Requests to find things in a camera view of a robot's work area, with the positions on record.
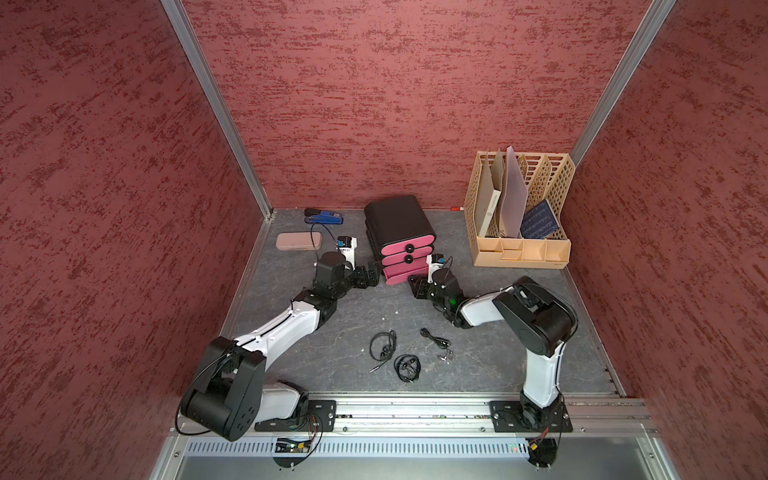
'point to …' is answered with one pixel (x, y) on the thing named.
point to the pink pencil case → (299, 241)
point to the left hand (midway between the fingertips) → (368, 268)
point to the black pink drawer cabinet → (400, 236)
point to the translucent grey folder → (514, 198)
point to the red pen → (455, 209)
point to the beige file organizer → (546, 176)
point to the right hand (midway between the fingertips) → (411, 282)
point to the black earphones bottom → (407, 367)
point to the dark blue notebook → (539, 222)
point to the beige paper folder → (490, 178)
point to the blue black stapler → (316, 216)
